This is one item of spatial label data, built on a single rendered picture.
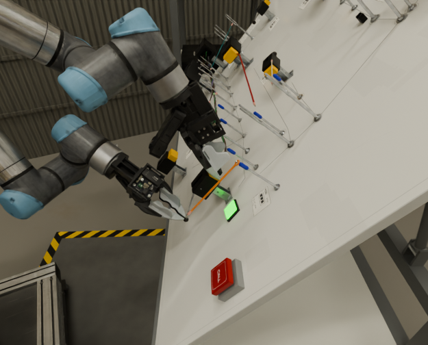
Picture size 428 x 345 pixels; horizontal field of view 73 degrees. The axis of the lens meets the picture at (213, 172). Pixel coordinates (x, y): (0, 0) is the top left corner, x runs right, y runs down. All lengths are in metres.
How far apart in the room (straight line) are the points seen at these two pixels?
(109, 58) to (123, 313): 1.50
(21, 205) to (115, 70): 0.36
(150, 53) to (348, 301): 0.81
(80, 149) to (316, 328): 0.74
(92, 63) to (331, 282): 0.84
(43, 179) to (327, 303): 0.80
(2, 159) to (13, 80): 2.25
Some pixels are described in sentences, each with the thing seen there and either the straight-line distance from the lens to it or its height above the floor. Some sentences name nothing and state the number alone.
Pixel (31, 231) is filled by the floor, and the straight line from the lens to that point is 2.46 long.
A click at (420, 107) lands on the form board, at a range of 0.49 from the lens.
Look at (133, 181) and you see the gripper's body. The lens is 0.67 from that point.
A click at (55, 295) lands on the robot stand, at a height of 0.23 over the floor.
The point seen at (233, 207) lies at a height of 1.13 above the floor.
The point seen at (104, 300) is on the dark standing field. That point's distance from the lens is 1.90.
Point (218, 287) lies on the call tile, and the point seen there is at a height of 1.11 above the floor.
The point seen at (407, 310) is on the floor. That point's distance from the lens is 2.07.
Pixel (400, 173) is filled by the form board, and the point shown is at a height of 1.35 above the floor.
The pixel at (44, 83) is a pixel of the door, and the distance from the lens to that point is 2.95.
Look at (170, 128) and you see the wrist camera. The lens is 0.59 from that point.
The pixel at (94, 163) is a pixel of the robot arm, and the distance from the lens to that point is 0.71.
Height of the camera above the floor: 1.58
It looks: 38 degrees down
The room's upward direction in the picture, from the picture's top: straight up
